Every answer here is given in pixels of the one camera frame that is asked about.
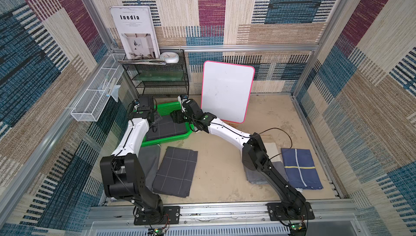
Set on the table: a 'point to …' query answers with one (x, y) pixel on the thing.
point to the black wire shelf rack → (160, 80)
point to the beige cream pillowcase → (272, 151)
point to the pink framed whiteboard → (226, 90)
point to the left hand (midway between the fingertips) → (150, 118)
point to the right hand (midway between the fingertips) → (173, 112)
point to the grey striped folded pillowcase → (149, 158)
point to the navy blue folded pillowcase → (300, 168)
